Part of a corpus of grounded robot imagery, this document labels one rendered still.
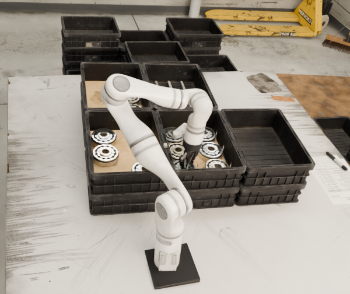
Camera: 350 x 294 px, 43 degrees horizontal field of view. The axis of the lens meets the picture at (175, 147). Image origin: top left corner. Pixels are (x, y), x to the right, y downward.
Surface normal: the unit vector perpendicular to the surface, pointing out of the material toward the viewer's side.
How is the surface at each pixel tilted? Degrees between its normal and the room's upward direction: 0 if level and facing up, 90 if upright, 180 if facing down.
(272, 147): 0
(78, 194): 0
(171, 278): 4
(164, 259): 88
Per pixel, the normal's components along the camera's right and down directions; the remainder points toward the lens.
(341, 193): 0.14, -0.76
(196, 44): 0.26, 0.65
